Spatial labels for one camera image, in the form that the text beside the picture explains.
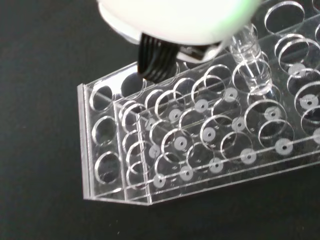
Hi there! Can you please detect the clear plastic test tube rack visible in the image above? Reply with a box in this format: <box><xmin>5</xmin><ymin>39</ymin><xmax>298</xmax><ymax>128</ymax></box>
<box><xmin>75</xmin><ymin>0</ymin><xmax>320</xmax><ymax>206</ymax></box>

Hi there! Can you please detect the black bench cloth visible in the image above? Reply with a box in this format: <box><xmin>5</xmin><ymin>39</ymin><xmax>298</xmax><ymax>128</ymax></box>
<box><xmin>0</xmin><ymin>0</ymin><xmax>320</xmax><ymax>240</ymax></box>

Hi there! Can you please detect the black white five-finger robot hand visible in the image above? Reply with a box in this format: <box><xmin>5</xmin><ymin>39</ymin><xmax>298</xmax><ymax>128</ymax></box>
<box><xmin>96</xmin><ymin>0</ymin><xmax>264</xmax><ymax>84</ymax></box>

